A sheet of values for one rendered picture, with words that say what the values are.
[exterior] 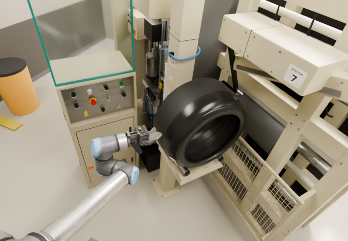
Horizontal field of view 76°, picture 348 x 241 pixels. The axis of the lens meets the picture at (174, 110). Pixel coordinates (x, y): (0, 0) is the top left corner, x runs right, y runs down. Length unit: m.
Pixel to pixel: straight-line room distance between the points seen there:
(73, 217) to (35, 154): 2.18
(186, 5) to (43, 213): 2.17
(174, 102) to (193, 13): 0.48
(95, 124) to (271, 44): 1.38
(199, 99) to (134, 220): 1.50
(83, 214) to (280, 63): 1.01
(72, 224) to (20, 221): 1.75
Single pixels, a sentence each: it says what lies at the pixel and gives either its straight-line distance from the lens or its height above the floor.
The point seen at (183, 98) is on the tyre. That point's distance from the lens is 1.22.
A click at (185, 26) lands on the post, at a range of 1.27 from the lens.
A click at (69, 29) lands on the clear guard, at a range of 1.49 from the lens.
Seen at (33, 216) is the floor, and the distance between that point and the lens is 2.59.
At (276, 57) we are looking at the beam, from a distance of 1.14.
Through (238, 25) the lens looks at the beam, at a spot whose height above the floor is 1.77.
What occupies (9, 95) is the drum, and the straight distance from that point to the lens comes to 3.40.
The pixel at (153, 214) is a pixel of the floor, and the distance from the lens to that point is 2.37.
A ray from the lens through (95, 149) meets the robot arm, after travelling 1.11.
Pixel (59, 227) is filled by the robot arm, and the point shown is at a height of 1.41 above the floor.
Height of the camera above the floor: 2.17
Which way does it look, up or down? 41 degrees down
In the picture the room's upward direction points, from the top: 6 degrees clockwise
